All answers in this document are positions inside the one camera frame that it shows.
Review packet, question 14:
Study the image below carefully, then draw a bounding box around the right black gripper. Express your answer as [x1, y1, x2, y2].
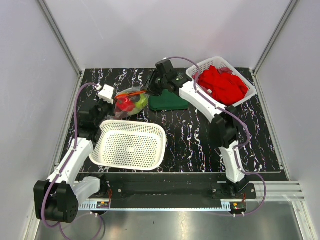
[139, 69, 167, 98]

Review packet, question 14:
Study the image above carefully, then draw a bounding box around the green fake apple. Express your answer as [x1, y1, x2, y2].
[135, 94, 149, 109]

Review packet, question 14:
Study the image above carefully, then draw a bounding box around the red fake pepper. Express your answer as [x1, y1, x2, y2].
[116, 97, 135, 112]

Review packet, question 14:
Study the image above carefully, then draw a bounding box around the clear zip top bag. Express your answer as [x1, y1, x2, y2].
[111, 87, 150, 120]

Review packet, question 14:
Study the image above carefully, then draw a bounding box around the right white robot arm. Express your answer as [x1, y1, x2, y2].
[143, 70, 255, 200]

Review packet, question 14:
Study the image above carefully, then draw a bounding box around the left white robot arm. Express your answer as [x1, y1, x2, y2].
[33, 100, 114, 225]

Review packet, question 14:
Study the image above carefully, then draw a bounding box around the green folded cloth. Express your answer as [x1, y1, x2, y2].
[148, 90, 189, 111]

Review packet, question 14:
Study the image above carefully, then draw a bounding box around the pink cloth in basket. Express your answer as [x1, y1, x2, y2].
[192, 73, 212, 94]

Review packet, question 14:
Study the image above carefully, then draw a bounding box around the white perforated empty basket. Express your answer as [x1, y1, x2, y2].
[89, 120, 167, 171]

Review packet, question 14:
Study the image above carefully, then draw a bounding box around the white basket with clothes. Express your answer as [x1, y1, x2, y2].
[197, 56, 257, 107]

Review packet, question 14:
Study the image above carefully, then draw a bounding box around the red garment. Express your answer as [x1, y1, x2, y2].
[198, 65, 249, 107]

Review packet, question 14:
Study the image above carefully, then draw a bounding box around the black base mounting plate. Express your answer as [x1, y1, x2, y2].
[77, 172, 257, 210]

